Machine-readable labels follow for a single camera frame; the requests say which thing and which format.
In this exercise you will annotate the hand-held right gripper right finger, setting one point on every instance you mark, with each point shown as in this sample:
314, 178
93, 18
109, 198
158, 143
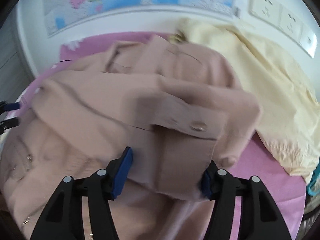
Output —
207, 185

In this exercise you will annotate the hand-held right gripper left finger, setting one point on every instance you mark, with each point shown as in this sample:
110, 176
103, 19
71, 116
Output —
122, 172

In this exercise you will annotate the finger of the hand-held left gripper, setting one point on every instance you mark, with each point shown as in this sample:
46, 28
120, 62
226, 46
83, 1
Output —
10, 124
11, 106

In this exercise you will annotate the pink jacket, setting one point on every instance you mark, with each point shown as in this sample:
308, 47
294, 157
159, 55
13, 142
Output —
100, 92

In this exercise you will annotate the pink floral bed sheet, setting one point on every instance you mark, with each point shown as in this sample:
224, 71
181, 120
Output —
262, 192

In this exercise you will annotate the cream yellow garment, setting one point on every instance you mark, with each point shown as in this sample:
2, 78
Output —
275, 80

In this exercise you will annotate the white wall socket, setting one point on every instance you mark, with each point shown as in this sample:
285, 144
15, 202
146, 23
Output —
290, 23
265, 6

